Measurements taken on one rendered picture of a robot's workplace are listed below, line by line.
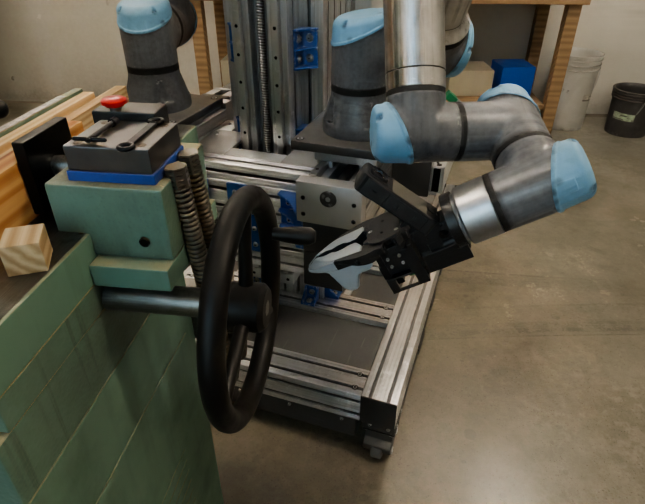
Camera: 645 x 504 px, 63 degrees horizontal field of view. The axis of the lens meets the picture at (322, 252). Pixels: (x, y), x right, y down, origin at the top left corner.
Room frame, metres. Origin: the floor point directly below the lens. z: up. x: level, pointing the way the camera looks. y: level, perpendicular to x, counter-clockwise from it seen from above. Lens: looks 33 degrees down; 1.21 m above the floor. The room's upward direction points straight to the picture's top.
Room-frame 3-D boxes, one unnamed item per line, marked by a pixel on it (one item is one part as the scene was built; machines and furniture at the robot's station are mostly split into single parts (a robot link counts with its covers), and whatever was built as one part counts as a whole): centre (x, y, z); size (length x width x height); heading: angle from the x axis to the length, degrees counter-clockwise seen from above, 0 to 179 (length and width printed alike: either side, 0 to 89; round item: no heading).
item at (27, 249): (0.45, 0.30, 0.92); 0.04 x 0.04 x 0.03; 17
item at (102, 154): (0.58, 0.22, 0.99); 0.13 x 0.11 x 0.06; 173
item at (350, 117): (1.09, -0.08, 0.87); 0.15 x 0.15 x 0.10
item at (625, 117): (3.33, -1.99, 0.14); 0.30 x 0.29 x 0.28; 176
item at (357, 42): (1.09, -0.08, 0.98); 0.13 x 0.12 x 0.14; 95
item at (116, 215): (0.58, 0.23, 0.92); 0.15 x 0.13 x 0.09; 173
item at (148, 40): (1.26, 0.39, 0.98); 0.13 x 0.12 x 0.14; 175
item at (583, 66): (3.46, -1.63, 0.24); 0.31 x 0.29 x 0.47; 86
